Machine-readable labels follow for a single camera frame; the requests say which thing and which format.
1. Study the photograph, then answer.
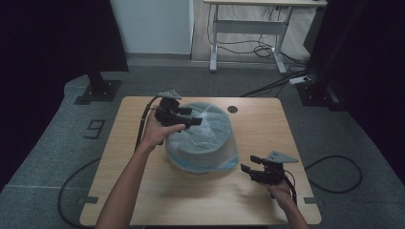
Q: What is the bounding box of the black tripod base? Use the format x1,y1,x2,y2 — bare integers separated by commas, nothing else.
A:
74,71,122,106

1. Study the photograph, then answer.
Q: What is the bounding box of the person's left hand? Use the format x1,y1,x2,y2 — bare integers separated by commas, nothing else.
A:
139,106,186,153

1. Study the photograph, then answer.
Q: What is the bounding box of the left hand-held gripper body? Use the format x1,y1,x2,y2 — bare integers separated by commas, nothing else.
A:
154,90,193,128

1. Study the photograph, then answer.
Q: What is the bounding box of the left hand-held gripper black cable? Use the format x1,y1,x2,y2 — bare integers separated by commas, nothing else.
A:
134,94,161,152

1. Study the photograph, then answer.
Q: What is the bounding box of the white power strip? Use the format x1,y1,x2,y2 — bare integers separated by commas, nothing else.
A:
288,75,311,86

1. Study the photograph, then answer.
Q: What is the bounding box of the white metal frame desk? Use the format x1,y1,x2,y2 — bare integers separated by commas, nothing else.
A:
203,0,329,74

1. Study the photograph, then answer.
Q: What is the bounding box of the tangle of black floor cables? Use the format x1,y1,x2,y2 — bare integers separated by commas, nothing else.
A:
208,6,316,98

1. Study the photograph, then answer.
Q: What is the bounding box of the white partition panel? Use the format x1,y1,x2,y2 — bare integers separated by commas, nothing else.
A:
109,0,195,55

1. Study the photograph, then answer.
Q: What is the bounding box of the long black floor cable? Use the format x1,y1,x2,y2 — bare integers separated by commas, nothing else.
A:
56,156,103,229

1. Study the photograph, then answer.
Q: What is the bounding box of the white and blue plastic bag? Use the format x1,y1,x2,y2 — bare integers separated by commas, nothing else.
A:
164,101,240,175

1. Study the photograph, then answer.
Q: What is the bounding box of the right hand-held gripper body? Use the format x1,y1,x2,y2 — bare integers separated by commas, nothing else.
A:
251,151,300,186

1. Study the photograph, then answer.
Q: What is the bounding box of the person's right hand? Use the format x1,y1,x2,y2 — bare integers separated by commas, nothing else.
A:
266,177,296,205

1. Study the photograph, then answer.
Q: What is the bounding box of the black stand with flat base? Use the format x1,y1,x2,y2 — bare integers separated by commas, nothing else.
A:
295,80,347,113

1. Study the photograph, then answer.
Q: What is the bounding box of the hand-held gripper black cable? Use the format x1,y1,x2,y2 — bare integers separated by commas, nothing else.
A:
134,94,161,152
280,168,299,206

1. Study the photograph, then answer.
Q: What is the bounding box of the black curtain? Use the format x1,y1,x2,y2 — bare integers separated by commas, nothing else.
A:
0,0,130,192
309,0,405,179

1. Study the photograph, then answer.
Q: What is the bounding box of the right hand-held gripper black cable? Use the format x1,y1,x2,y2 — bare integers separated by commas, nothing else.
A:
280,168,299,206

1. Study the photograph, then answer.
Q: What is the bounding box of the looped black floor cable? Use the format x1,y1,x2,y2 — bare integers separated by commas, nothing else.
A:
304,155,363,195

